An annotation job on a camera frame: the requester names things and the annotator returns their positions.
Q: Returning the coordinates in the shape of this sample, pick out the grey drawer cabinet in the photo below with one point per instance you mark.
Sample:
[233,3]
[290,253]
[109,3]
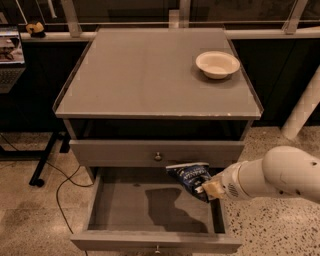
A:
[143,84]

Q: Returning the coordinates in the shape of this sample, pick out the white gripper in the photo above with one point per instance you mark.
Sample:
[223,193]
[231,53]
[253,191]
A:
[229,184]

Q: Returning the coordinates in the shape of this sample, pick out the blue chip bag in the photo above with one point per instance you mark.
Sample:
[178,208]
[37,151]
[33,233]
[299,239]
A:
[191,176]

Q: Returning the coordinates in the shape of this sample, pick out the open grey middle drawer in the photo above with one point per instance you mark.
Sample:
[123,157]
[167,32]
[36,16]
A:
[144,209]

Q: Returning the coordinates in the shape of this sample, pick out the black desk leg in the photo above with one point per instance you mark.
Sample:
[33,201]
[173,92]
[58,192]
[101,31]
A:
[64,138]

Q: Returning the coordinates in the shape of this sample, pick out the open laptop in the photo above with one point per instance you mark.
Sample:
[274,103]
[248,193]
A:
[12,61]

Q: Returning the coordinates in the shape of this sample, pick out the white paper bowl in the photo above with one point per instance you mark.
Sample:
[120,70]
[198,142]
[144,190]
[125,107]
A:
[217,65]

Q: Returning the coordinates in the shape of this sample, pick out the yellow black small object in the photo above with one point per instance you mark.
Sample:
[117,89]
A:
[35,29]

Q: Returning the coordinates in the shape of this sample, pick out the grey top drawer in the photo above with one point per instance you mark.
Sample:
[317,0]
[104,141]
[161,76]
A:
[154,153]

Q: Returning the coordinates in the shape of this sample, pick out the white railing frame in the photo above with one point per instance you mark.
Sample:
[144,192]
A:
[239,19]

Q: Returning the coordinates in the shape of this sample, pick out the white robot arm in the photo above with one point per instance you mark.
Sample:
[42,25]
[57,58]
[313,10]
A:
[284,172]

